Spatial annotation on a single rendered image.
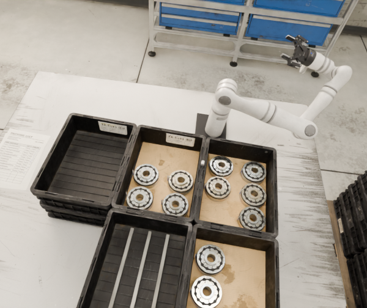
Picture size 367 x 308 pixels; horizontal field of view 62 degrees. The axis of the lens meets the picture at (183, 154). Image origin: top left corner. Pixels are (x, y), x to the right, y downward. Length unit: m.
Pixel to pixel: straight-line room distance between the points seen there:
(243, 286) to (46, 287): 0.71
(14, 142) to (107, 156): 0.52
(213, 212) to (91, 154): 0.58
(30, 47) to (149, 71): 1.20
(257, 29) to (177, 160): 1.95
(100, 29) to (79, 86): 1.81
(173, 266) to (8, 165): 0.91
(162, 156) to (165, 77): 1.70
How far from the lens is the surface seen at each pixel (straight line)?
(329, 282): 1.43
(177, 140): 1.33
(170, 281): 1.13
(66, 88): 1.88
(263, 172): 1.34
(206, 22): 3.00
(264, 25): 3.03
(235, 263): 1.17
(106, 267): 1.15
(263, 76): 3.20
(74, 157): 1.39
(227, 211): 1.24
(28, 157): 1.61
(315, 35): 3.17
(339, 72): 1.61
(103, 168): 1.33
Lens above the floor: 1.93
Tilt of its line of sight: 54 degrees down
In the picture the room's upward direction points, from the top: 7 degrees clockwise
